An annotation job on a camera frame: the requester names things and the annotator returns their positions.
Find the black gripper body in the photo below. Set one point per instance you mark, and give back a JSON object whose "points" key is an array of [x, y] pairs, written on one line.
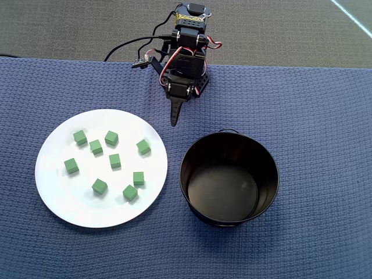
{"points": [[178, 90]]}

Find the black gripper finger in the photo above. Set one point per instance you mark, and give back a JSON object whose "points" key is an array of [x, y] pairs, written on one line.
{"points": [[180, 106], [173, 109]]}

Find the green cube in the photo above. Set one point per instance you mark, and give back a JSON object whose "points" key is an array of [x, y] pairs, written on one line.
{"points": [[143, 147], [138, 178], [96, 146], [71, 166], [80, 137], [130, 193], [99, 186], [111, 138], [115, 160]]}

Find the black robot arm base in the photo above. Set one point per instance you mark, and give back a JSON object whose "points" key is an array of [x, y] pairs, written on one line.
{"points": [[203, 82]]}

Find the white round plate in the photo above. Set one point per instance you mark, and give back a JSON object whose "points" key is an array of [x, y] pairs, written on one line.
{"points": [[87, 209]]}

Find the black metal bucket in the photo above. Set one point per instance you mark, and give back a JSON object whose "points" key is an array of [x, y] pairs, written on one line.
{"points": [[223, 189]]}

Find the blue woven table cloth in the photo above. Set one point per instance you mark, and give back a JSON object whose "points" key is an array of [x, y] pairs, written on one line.
{"points": [[290, 145]]}

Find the white floor tape line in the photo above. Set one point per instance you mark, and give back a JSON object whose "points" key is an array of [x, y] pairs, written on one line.
{"points": [[351, 16]]}

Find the black wrist camera board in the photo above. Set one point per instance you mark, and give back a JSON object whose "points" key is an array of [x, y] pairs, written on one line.
{"points": [[141, 62]]}

